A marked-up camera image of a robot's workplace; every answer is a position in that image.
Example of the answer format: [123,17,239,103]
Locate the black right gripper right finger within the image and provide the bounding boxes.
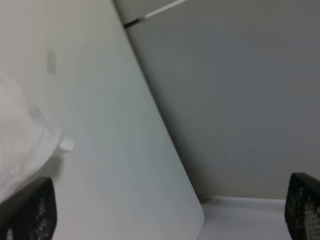
[284,172,320,240]

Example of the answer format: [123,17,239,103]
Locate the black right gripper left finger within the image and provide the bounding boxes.
[0,177,58,240]

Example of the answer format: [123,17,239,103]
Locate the white short sleeve t-shirt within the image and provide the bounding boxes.
[0,72,63,201]

